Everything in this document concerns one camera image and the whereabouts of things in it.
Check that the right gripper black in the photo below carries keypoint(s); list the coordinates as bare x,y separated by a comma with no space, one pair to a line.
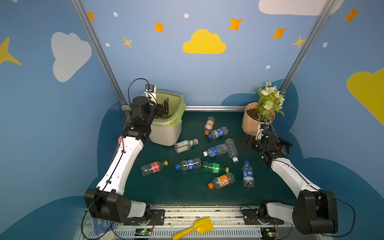
282,144

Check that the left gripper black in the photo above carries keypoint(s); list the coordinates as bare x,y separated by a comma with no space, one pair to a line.
163,107

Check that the white label clear bottle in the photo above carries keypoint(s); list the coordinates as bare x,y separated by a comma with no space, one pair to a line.
185,145

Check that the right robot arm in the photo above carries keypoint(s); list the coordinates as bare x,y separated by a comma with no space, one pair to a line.
315,210

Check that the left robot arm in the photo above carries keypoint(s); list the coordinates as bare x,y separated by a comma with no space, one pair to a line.
107,201

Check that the green bin liner bag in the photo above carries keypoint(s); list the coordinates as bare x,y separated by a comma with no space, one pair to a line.
176,109

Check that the white plastic waste bin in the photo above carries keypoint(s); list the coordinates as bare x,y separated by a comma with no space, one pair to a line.
165,135

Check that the beige ribbed flower pot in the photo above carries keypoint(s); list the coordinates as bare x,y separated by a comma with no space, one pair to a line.
250,125

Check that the clear ribbed bottle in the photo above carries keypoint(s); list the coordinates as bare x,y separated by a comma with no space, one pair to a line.
232,150

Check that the pepsi bottle right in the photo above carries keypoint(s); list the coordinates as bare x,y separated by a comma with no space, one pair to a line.
248,175

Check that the artificial white flower plant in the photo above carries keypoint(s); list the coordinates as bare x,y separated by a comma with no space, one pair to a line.
271,101

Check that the small blue label bottle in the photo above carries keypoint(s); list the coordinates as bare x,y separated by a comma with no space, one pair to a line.
220,132

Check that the orange cap orange label bottle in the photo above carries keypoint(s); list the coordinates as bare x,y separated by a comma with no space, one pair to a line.
222,181

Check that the blue label white cap bottle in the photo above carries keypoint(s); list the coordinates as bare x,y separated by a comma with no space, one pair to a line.
216,151

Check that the pepsi bottle lying left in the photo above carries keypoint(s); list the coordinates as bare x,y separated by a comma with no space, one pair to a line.
189,164

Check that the red label yellow cap bottle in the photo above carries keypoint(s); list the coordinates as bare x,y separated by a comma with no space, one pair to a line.
153,167

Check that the green soda bottle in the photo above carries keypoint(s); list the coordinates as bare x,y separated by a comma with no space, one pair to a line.
214,168

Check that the right circuit board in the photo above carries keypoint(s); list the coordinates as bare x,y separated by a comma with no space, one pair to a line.
268,234

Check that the circuit board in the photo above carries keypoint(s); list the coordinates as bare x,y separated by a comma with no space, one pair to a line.
268,234
143,232

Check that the yellow toy shovel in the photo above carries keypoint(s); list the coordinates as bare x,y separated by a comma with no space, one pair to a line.
202,226

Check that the left circuit board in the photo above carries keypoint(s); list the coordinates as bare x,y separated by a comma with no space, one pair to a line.
143,232

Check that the white blue work glove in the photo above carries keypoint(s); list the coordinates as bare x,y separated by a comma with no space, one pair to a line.
101,226

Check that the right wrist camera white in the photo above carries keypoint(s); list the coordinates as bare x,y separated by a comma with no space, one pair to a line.
261,128

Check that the aluminium frame post left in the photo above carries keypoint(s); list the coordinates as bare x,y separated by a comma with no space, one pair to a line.
88,26

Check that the aluminium frame post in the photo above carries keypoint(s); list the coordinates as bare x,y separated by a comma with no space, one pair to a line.
306,46
88,26

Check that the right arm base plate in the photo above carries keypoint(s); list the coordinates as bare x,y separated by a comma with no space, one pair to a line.
252,217

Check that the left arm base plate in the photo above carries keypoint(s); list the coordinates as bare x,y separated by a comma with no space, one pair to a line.
156,217

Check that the aluminium frame post right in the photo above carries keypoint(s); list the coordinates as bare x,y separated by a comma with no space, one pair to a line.
306,46

